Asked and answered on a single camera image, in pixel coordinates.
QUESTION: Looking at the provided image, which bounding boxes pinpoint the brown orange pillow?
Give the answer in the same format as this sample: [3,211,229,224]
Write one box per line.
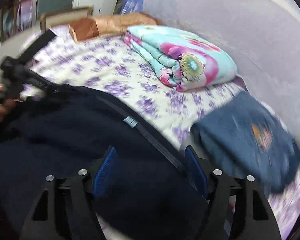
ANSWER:
[68,12,163,42]

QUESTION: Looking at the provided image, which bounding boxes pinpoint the folded blue jeans top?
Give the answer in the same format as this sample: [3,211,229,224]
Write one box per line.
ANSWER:
[191,91,300,194]

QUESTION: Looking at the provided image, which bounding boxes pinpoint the wooden picture frame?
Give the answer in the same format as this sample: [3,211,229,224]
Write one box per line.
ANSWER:
[40,6,93,31]

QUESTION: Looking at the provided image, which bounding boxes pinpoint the dark navy pants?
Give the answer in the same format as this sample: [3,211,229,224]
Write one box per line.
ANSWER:
[0,84,207,239]

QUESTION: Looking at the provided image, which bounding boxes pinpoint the purple floral bedspread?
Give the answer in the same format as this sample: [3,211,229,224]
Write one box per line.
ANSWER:
[20,24,300,240]

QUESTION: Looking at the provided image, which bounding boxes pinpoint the folded floral turquoise blanket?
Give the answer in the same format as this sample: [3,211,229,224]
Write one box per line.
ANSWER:
[125,25,238,92]

